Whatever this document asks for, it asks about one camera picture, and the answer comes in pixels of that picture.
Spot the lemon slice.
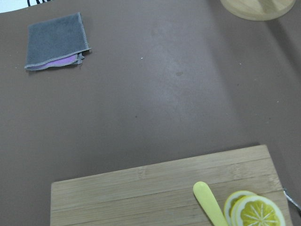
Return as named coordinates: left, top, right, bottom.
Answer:
left=230, top=195, right=286, bottom=226
left=223, top=190, right=256, bottom=226

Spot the metal cutting board handle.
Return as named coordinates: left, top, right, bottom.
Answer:
left=283, top=188, right=301, bottom=212

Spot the lemon slice lower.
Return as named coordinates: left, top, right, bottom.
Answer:
left=223, top=190, right=256, bottom=226

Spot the wooden mug tree stand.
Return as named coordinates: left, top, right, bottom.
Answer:
left=221, top=0, right=296, bottom=21

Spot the bamboo cutting board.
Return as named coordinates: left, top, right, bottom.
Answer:
left=50, top=145, right=292, bottom=226

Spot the yellow plastic knife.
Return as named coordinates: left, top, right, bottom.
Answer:
left=193, top=181, right=228, bottom=226

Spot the grey folded cloth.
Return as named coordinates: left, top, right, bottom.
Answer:
left=24, top=12, right=91, bottom=71

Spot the lemon slice upper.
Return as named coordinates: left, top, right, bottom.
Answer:
left=230, top=195, right=286, bottom=226

